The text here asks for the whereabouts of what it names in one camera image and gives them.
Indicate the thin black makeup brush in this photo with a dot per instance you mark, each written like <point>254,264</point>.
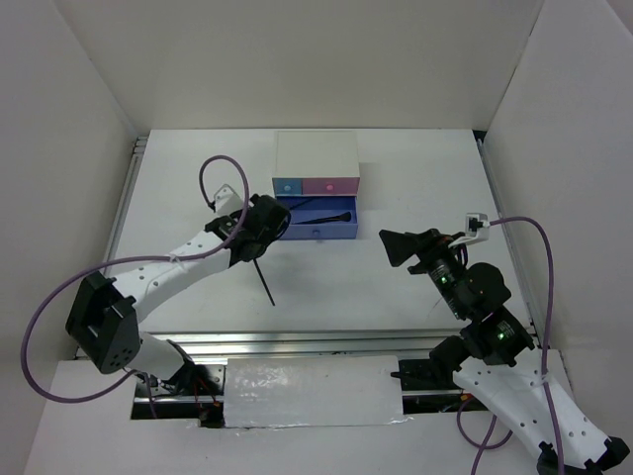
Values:
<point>263,282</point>

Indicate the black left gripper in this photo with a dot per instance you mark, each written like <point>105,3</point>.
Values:
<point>273,235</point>

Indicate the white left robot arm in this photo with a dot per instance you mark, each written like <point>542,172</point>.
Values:
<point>107,311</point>

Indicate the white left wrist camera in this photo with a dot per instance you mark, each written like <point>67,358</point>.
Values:
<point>225,198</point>

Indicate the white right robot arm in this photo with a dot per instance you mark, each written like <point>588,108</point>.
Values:
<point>495,359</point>

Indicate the light blue drawer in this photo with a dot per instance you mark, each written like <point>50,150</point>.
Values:
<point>287,186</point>

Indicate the purple drawer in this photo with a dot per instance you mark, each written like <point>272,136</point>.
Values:
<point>319,207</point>

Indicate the pink drawer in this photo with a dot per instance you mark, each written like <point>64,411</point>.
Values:
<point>338,186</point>

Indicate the white drawer cabinet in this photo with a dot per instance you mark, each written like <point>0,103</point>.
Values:
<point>316,154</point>

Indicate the black fan makeup brush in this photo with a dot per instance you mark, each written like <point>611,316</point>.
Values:
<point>344,218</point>

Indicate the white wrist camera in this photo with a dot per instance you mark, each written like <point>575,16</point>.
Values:
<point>477,229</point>
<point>225,198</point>

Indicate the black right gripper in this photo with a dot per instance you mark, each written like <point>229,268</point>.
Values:
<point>425,244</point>

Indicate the aluminium rail frame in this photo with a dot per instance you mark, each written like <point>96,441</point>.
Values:
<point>236,344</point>

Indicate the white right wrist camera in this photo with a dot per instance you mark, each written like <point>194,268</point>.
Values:
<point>477,229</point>

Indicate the white foam block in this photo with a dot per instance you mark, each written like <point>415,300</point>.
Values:
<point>334,391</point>

